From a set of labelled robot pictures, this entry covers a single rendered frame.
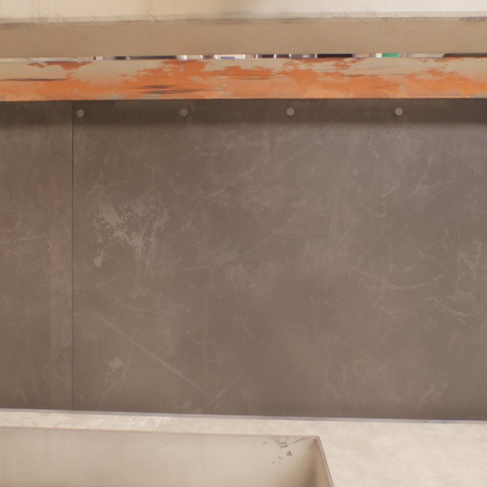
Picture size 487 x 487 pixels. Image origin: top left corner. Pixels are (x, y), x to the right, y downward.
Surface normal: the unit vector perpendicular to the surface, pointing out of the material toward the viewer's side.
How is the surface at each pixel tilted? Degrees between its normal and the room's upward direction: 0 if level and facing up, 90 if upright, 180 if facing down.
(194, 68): 90
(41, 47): 180
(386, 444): 0
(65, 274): 90
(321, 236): 90
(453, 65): 90
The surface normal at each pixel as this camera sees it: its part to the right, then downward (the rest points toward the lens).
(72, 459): -0.04, 0.01
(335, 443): 0.01, -1.00
